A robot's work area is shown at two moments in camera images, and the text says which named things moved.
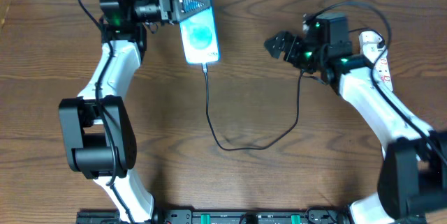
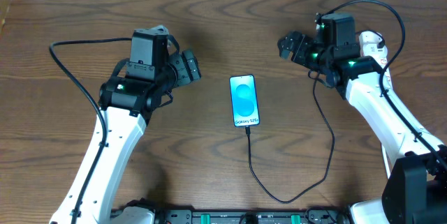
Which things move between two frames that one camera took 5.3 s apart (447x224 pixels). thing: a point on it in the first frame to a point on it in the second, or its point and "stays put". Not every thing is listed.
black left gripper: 166,5 to 188,65
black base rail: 245,215 stays put
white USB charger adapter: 369,41 stays put
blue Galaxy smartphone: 199,33 to 244,100
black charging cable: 268,144 to 329,164
